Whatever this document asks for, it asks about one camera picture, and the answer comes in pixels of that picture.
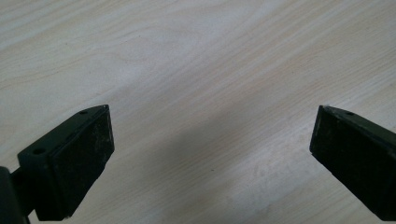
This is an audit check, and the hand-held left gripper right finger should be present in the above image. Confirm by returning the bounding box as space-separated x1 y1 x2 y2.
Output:
309 105 396 222

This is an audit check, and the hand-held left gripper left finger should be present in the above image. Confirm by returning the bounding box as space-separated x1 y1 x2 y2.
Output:
17 104 116 222

